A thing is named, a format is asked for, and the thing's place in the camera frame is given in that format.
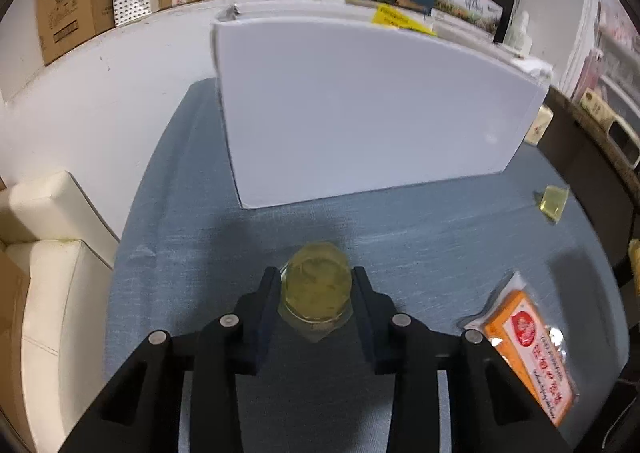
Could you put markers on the printed tissue box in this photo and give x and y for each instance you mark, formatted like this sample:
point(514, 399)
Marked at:
point(450, 0)

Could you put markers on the yellow jelly cup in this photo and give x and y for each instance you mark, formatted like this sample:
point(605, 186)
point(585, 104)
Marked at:
point(315, 283)
point(552, 202)

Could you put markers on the black and white device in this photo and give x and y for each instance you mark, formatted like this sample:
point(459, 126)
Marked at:
point(622, 138)

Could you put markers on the cream sofa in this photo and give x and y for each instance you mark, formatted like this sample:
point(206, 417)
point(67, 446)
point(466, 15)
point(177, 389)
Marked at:
point(55, 293)

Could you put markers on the beige wrapped tissue pack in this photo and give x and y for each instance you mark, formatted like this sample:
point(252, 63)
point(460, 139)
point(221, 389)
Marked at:
point(597, 105)

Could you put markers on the flat cardboard sheet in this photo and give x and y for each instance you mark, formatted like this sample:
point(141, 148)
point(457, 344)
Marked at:
point(10, 333)

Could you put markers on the white cardboard box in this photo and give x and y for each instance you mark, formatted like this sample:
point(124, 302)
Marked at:
point(370, 108)

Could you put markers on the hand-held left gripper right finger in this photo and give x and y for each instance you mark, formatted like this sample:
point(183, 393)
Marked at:
point(364, 310)

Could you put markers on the orange snack packet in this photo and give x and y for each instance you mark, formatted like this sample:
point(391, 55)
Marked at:
point(530, 358)

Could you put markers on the white plastic bottle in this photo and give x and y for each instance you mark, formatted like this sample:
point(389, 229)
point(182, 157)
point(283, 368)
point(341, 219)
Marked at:
point(517, 30)

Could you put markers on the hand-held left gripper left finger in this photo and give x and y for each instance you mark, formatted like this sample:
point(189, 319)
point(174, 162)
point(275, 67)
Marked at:
point(265, 313)

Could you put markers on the wooden side table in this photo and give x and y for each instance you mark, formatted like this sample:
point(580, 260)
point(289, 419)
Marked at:
point(575, 158)

